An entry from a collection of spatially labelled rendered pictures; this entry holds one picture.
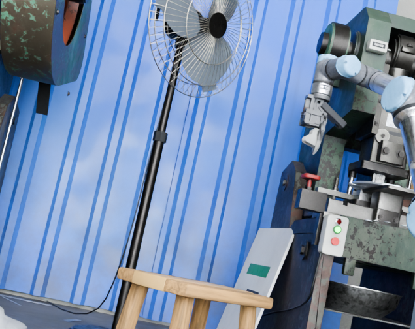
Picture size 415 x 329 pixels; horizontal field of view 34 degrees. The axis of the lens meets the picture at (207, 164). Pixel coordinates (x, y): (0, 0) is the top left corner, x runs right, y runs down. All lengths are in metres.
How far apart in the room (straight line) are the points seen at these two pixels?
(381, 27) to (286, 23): 1.32
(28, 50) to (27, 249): 1.49
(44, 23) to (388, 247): 1.43
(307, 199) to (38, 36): 1.09
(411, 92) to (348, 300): 0.89
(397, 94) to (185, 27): 0.95
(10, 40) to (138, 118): 1.41
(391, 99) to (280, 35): 1.96
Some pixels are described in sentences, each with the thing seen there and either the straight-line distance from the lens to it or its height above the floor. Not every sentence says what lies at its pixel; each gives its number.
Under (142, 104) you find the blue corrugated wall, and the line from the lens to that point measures 3.76.
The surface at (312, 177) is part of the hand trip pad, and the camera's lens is 2.42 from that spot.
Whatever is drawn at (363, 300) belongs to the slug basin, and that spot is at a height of 0.36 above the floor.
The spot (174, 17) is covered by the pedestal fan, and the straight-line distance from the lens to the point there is 2.64.
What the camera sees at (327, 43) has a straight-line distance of 2.77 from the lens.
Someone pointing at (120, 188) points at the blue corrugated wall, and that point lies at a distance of 3.69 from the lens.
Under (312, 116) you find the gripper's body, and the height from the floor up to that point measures 0.96.
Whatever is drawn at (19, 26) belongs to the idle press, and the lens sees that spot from 2.44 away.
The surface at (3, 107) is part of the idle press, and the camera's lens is 2.93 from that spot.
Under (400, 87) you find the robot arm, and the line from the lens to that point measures 2.08.
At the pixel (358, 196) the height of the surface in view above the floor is 0.75.
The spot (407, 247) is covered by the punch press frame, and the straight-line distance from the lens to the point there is 2.55.
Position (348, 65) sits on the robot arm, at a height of 1.14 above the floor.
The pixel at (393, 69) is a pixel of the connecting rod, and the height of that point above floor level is 1.28.
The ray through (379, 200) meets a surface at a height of 0.74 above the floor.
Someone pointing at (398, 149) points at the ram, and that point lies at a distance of 2.70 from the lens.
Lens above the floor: 0.39
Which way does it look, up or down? 8 degrees up
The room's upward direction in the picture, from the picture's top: 12 degrees clockwise
